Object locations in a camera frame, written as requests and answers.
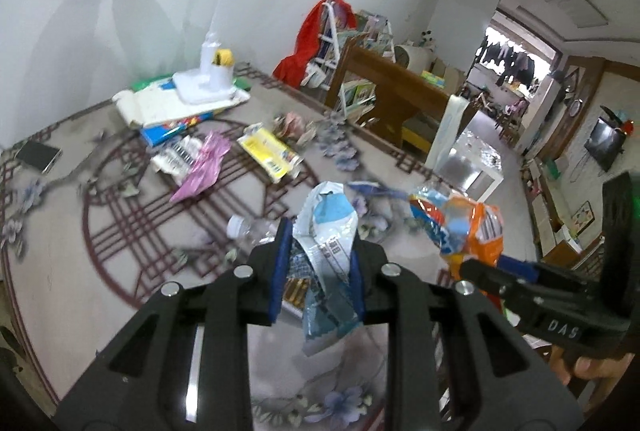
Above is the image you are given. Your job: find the floral patterned table cover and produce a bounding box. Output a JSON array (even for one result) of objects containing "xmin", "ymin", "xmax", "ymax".
[{"xmin": 0, "ymin": 61, "xmax": 501, "ymax": 431}]

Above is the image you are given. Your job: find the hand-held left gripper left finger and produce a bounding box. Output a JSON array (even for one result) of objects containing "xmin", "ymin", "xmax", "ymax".
[{"xmin": 52, "ymin": 217, "xmax": 296, "ymax": 431}]

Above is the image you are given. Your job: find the clear plastic bottle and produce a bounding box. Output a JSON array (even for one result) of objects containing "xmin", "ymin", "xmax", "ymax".
[{"xmin": 227, "ymin": 215, "xmax": 281, "ymax": 257}]

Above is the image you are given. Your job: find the yellow snack packet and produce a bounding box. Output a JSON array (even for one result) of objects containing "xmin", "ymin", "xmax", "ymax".
[{"xmin": 236, "ymin": 125, "xmax": 304, "ymax": 184}]

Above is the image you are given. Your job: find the framed geometric picture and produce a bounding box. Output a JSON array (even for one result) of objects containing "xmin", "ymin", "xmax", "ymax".
[{"xmin": 570, "ymin": 204, "xmax": 596, "ymax": 236}]

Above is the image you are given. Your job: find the white book rack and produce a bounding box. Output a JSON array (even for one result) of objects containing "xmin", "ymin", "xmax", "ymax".
[{"xmin": 305, "ymin": 0, "xmax": 396, "ymax": 112}]

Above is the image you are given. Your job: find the orange snack bag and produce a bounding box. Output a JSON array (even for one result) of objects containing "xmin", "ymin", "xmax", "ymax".
[{"xmin": 407, "ymin": 184, "xmax": 503, "ymax": 282}]

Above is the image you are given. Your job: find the long television cabinet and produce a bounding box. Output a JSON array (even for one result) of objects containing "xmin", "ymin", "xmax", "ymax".
[{"xmin": 520, "ymin": 156, "xmax": 606, "ymax": 272}]

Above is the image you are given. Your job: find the white plastic bag strip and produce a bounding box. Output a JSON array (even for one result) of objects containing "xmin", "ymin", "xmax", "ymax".
[{"xmin": 425, "ymin": 94, "xmax": 473, "ymax": 172}]

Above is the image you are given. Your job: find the red cloth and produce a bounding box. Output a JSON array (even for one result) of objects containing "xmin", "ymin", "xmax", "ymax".
[{"xmin": 272, "ymin": 0, "xmax": 356, "ymax": 87}]

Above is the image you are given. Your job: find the square ceiling light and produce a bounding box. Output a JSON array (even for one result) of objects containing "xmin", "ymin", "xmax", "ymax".
[{"xmin": 546, "ymin": 0, "xmax": 608, "ymax": 28}]

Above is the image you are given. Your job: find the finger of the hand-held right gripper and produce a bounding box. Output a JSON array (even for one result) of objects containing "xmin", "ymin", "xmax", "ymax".
[
  {"xmin": 459, "ymin": 258, "xmax": 538, "ymax": 307},
  {"xmin": 497, "ymin": 255, "xmax": 593, "ymax": 286}
]

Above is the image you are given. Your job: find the row of hanging dark clothes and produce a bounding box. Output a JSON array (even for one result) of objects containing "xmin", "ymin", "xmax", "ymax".
[{"xmin": 472, "ymin": 36, "xmax": 538, "ymax": 87}]

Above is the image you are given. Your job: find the person's right hand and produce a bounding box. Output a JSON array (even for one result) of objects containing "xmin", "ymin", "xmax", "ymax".
[{"xmin": 550, "ymin": 345, "xmax": 636, "ymax": 399}]

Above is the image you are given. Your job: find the wall television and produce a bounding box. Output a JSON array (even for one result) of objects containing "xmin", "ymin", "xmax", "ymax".
[{"xmin": 584, "ymin": 117, "xmax": 628, "ymax": 172}]

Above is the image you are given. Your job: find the black smartphone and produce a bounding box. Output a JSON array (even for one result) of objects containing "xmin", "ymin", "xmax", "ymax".
[{"xmin": 15, "ymin": 141, "xmax": 63, "ymax": 174}]

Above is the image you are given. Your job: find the white standing air conditioner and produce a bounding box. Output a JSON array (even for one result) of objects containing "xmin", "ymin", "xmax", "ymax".
[{"xmin": 522, "ymin": 78, "xmax": 557, "ymax": 156}]

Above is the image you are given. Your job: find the white crumpled wrapper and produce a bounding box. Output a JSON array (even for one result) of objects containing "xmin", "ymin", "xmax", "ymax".
[{"xmin": 149, "ymin": 135, "xmax": 203, "ymax": 177}]

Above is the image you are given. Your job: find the small wooden chair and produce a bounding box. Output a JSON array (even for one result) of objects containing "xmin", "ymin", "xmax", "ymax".
[{"xmin": 497, "ymin": 96, "xmax": 528, "ymax": 144}]

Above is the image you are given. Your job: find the blue book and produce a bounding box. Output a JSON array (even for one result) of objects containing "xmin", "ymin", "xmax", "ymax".
[{"xmin": 140, "ymin": 114, "xmax": 226, "ymax": 147}]

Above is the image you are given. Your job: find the white desk lamp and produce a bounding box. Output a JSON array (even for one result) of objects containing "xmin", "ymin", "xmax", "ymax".
[{"xmin": 91, "ymin": 0, "xmax": 251, "ymax": 104}]

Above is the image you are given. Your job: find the blue white wrapper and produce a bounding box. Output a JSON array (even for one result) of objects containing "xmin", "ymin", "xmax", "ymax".
[{"xmin": 292, "ymin": 181, "xmax": 363, "ymax": 357}]

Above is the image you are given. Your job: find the wooden sofa with grey cover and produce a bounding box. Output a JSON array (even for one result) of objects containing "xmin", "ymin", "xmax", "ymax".
[{"xmin": 395, "ymin": 44, "xmax": 471, "ymax": 87}]

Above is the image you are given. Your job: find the row of picture books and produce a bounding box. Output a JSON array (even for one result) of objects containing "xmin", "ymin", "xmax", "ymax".
[{"xmin": 332, "ymin": 11, "xmax": 396, "ymax": 122}]

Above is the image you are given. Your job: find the white low table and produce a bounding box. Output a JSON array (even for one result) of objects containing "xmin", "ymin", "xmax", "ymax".
[{"xmin": 435, "ymin": 128, "xmax": 506, "ymax": 204}]

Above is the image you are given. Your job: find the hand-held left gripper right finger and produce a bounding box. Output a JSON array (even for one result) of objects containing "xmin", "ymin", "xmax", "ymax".
[{"xmin": 348, "ymin": 236, "xmax": 583, "ymax": 431}]

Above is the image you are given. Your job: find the white paper pad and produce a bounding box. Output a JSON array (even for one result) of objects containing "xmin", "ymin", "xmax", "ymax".
[{"xmin": 112, "ymin": 84, "xmax": 251, "ymax": 128}]

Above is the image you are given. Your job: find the crumpled pink grey wrapper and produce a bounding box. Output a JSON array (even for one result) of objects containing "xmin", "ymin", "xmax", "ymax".
[{"xmin": 272, "ymin": 111, "xmax": 318, "ymax": 144}]

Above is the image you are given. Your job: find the green book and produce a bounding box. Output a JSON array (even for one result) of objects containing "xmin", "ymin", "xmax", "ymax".
[{"xmin": 129, "ymin": 74, "xmax": 251, "ymax": 94}]

